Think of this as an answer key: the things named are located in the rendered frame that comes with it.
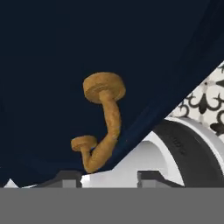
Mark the brass drawer handle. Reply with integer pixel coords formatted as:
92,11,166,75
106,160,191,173
70,72,127,174

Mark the navy blue drawer front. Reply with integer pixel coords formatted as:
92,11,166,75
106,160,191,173
0,0,224,188

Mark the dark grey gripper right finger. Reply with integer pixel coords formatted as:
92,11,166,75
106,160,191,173
136,171,186,189

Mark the white and black round object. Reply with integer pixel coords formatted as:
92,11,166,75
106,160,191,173
80,116,224,189

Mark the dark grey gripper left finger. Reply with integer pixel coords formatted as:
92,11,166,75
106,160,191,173
34,170,83,189

